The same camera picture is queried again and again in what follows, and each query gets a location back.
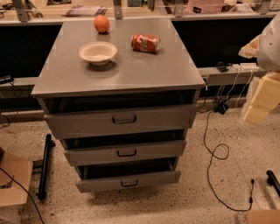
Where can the white power strip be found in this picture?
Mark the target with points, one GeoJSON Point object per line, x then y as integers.
{"type": "Point", "coordinates": [245, 67]}

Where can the orange fruit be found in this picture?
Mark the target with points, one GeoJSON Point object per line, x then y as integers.
{"type": "Point", "coordinates": [101, 24]}

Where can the grey middle drawer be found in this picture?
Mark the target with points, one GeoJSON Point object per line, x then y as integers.
{"type": "Point", "coordinates": [124, 153]}

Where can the grey drawer cabinet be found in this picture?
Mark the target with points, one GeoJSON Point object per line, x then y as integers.
{"type": "Point", "coordinates": [131, 79]}

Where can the grey drawer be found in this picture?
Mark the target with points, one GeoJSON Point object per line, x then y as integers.
{"type": "Point", "coordinates": [124, 153]}
{"type": "Point", "coordinates": [141, 180]}
{"type": "Point", "coordinates": [121, 121]}

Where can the grey bottom drawer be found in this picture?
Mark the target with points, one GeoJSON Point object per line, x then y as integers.
{"type": "Point", "coordinates": [141, 180]}

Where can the black metal bar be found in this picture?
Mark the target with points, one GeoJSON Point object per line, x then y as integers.
{"type": "Point", "coordinates": [49, 144]}

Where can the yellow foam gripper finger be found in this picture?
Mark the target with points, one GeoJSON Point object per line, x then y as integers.
{"type": "Point", "coordinates": [262, 97]}
{"type": "Point", "coordinates": [250, 50]}

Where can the white paper bowl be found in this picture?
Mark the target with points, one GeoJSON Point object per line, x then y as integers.
{"type": "Point", "coordinates": [98, 53]}

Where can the black remote device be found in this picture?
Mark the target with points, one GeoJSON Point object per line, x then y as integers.
{"type": "Point", "coordinates": [221, 67]}

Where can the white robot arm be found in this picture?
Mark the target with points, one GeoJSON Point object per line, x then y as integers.
{"type": "Point", "coordinates": [266, 49]}

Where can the red soda can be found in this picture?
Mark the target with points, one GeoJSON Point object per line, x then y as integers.
{"type": "Point", "coordinates": [145, 43]}

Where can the grey top drawer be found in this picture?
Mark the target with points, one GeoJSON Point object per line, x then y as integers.
{"type": "Point", "coordinates": [121, 121]}

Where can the cardboard box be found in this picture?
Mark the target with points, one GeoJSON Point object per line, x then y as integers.
{"type": "Point", "coordinates": [15, 179]}

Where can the magazine on shelf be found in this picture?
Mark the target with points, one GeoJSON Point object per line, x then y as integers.
{"type": "Point", "coordinates": [84, 10]}

